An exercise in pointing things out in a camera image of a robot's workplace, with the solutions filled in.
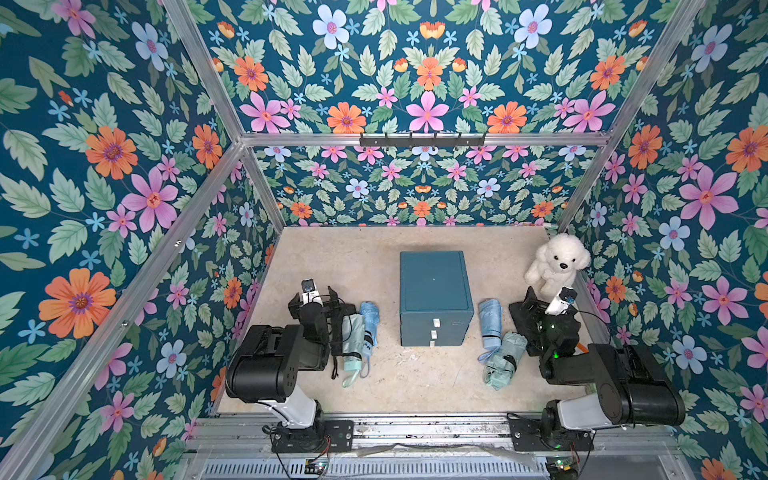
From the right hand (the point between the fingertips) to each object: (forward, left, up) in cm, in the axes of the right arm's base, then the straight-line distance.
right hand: (548, 290), depth 87 cm
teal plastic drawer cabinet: (-10, +34, +9) cm, 37 cm away
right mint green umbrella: (-20, +15, -7) cm, 26 cm away
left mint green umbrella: (-14, +57, -4) cm, 59 cm away
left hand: (0, +71, -2) cm, 71 cm away
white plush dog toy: (+8, -4, +3) cm, 9 cm away
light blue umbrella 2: (-4, +16, -7) cm, 18 cm away
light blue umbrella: (-5, +53, -8) cm, 54 cm away
